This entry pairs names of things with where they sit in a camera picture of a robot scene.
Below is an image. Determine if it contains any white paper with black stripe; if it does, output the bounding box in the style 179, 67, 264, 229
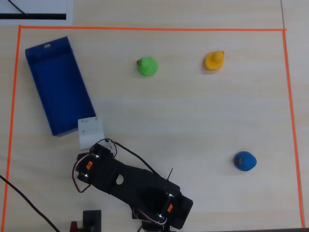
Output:
0, 0, 73, 26

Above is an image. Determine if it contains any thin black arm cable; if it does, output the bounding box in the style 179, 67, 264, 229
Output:
104, 138, 159, 175

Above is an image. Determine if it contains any black camera stand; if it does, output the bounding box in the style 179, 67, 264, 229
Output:
82, 209, 102, 232

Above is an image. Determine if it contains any blue plastic box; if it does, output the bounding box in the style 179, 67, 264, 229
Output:
25, 36, 97, 138

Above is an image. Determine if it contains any orange tape strip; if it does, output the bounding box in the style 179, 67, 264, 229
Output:
18, 25, 287, 32
1, 25, 23, 232
281, 30, 306, 229

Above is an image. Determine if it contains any yellow rubber duck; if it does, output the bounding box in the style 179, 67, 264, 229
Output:
204, 50, 225, 71

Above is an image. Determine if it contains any blue rubber duck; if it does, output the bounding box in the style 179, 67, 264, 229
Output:
233, 151, 257, 172

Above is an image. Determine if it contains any thick black cable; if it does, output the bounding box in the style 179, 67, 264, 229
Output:
0, 174, 61, 232

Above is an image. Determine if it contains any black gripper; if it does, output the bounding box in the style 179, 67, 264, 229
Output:
89, 142, 114, 159

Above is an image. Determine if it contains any green rubber duck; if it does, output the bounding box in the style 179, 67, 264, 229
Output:
136, 57, 159, 77

